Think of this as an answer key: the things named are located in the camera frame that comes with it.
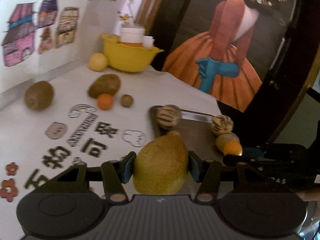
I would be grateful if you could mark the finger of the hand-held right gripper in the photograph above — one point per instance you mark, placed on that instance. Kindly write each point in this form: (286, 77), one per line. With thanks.
(245, 160)
(253, 151)

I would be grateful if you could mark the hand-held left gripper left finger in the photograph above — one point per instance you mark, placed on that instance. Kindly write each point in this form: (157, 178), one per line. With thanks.
(129, 168)

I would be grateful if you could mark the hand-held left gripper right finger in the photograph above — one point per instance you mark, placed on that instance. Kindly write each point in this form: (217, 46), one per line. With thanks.
(194, 167)

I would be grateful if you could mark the small orange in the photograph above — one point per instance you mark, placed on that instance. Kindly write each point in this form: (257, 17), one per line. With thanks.
(105, 102)
(233, 149)

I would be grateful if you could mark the small kiwi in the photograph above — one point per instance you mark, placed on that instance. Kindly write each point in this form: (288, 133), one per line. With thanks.
(225, 138)
(126, 100)

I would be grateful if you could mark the yellow pear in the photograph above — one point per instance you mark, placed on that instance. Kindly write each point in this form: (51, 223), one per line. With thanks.
(160, 165)

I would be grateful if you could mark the metal baking tray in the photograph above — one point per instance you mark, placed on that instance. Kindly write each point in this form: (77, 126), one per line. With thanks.
(197, 135)

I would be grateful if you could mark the small striped melon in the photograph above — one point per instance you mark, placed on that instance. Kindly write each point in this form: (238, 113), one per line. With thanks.
(222, 125)

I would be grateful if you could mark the large striped melon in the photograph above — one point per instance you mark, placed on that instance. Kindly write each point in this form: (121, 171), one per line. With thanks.
(168, 117)

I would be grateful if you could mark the brown potato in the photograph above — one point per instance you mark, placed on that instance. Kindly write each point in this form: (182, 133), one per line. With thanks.
(105, 85)

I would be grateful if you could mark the large brown kiwi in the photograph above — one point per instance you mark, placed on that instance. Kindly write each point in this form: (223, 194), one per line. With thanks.
(39, 95)

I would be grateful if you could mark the white printed table cover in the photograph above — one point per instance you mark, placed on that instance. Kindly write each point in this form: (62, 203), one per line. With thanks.
(50, 140)

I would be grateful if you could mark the yellow plastic bowl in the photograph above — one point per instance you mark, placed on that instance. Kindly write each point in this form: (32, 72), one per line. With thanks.
(127, 57)

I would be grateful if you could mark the round yellow lemon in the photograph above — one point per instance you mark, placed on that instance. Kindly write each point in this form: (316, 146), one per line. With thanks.
(98, 61)

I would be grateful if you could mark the small white container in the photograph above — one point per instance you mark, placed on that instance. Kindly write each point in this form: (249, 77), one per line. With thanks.
(148, 41)

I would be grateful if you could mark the white cup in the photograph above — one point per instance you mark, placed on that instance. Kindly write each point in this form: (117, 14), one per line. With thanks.
(131, 36)

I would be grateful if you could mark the small yellow flower sprig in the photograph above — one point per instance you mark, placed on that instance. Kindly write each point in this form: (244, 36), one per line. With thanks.
(126, 16)

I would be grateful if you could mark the drawing of colourful houses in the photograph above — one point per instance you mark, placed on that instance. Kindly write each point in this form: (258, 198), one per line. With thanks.
(45, 22)

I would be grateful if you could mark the wall poster of orange dress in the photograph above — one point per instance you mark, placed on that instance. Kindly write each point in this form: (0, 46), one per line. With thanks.
(225, 62)

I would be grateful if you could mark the brown wooden door frame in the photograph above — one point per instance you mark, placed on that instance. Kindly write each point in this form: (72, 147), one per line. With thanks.
(150, 7)

